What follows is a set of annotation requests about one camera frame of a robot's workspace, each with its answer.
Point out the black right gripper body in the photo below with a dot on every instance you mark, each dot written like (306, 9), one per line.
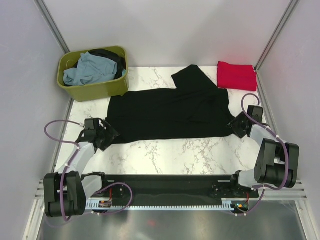
(237, 124)

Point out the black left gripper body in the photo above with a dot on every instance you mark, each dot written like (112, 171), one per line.
(106, 137)

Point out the black t shirt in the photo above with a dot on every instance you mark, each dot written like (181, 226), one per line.
(196, 108)

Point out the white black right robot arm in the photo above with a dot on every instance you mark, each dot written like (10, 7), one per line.
(275, 162)

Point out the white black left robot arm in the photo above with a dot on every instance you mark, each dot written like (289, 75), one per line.
(66, 191)

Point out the folded red t shirt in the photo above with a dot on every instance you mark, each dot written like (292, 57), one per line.
(236, 77)

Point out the olive green plastic bin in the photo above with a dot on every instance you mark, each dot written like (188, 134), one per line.
(88, 92)

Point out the light blue t shirt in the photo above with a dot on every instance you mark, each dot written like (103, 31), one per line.
(91, 69)

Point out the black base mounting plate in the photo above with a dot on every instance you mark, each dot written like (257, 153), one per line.
(174, 190)

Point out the black garment in bin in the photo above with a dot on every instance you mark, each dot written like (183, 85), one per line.
(121, 62)

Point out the slotted cable duct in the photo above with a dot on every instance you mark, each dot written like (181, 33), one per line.
(225, 205)

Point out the aluminium front rail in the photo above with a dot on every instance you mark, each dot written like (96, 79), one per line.
(296, 193)

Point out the left aluminium corner post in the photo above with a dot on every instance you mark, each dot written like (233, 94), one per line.
(52, 24)

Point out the aluminium corner post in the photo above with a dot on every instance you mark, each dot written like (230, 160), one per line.
(277, 32)
(52, 24)

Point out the right aluminium corner post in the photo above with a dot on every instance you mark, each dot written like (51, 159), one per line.
(277, 32)

